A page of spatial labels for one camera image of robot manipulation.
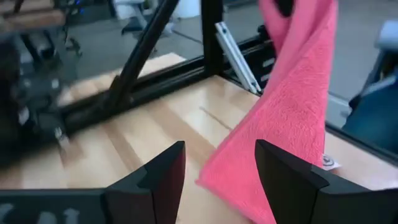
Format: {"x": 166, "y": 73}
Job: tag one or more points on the black camera mount box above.
{"x": 264, "y": 68}

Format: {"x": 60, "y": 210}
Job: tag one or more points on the grey metal bracket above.
{"x": 236, "y": 59}

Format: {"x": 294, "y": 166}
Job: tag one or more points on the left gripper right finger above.
{"x": 298, "y": 196}

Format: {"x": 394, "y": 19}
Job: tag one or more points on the white office chair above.
{"x": 133, "y": 12}

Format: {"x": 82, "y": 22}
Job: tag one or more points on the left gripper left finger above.
{"x": 149, "y": 196}

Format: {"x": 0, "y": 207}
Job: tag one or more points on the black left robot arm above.
{"x": 25, "y": 93}

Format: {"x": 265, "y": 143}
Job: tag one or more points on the black aluminium table frame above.
{"x": 211, "y": 37}

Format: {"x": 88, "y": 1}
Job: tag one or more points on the person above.
{"x": 373, "y": 118}

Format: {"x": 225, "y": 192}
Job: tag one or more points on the pink microfiber towel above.
{"x": 289, "y": 109}

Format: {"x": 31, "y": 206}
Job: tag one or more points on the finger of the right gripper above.
{"x": 284, "y": 7}

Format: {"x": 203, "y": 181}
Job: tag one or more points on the wooden background table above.
{"x": 28, "y": 15}

